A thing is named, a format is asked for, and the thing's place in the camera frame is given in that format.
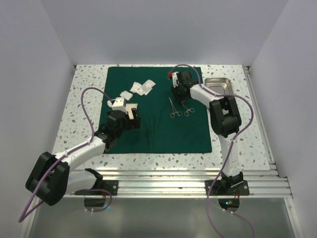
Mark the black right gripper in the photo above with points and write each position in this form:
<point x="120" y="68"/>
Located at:
<point x="178" y="99"/>

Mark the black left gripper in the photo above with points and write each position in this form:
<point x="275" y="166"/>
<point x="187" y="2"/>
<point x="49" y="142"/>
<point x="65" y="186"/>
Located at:
<point x="132" y="123"/>

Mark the steel hemostat forceps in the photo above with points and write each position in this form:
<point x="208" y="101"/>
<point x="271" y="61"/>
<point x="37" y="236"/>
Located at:
<point x="187" y="110"/>
<point x="175" y="112"/>

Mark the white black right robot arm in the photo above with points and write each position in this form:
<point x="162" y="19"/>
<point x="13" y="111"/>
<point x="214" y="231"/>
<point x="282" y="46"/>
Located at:
<point x="225" y="123"/>

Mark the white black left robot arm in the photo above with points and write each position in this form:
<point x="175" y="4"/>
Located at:
<point x="51" y="173"/>

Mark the green surgical drape cloth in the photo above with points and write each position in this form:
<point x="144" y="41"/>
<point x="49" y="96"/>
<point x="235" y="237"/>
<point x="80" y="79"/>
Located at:
<point x="159" y="133"/>

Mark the beige packaged dressing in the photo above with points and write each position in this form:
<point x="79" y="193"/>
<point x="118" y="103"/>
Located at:
<point x="129" y="107"/>

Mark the white gauze pad middle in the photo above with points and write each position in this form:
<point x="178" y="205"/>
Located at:
<point x="126" y="95"/>

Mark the white printed sterile packet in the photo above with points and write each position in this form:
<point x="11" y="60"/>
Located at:
<point x="146" y="87"/>

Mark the stainless steel tray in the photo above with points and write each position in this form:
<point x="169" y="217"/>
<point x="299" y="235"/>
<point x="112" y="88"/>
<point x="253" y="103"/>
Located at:
<point x="220" y="85"/>

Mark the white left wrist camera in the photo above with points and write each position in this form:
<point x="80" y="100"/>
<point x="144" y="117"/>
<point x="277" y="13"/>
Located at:
<point x="119" y="104"/>

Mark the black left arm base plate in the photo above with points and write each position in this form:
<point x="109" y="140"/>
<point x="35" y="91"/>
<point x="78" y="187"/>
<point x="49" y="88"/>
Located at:
<point x="111" y="186"/>

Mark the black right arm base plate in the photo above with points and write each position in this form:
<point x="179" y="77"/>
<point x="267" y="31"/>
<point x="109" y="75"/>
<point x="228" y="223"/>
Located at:
<point x="218" y="189"/>

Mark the aluminium extrusion frame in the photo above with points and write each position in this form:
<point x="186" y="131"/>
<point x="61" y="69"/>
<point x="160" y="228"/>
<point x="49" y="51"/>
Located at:
<point x="268" y="212"/>

